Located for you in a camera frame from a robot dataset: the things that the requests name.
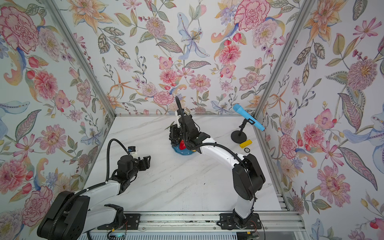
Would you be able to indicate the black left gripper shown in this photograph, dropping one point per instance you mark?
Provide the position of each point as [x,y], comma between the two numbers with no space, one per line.
[147,164]

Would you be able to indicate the dark purple toy grape bunch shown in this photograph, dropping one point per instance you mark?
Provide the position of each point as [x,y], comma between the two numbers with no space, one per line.
[175,135]

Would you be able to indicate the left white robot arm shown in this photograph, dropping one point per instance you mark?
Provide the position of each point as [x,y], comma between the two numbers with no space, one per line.
[74,214]

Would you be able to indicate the blue polka dot plate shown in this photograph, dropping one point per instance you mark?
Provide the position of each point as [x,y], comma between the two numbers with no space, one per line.
[184,152]

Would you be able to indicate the black microphone stand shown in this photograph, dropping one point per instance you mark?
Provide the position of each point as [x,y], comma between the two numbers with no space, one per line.
[239,136]

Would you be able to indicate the blue toy microphone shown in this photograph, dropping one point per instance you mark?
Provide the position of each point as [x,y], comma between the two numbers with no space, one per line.
[239,109]

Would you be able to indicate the yellow toy block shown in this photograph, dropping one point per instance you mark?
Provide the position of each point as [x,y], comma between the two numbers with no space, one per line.
[245,144]

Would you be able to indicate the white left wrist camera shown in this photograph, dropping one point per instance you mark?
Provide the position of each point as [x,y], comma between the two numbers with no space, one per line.
[133,152]

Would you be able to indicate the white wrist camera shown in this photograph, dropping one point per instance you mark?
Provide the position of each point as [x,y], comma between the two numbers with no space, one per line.
[178,116]
[133,152]

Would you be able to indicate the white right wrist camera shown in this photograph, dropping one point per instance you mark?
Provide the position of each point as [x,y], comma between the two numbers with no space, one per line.
[178,116]

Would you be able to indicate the aluminium corner post right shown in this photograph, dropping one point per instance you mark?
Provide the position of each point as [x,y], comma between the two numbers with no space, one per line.
[283,57]

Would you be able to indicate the aluminium corner post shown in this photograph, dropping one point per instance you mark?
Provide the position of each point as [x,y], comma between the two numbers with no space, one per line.
[57,17]
[283,57]

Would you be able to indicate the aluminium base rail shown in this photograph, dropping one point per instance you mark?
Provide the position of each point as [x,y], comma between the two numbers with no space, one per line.
[206,226]

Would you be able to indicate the aluminium corner post left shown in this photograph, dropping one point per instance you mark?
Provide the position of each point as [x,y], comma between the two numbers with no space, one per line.
[57,17]

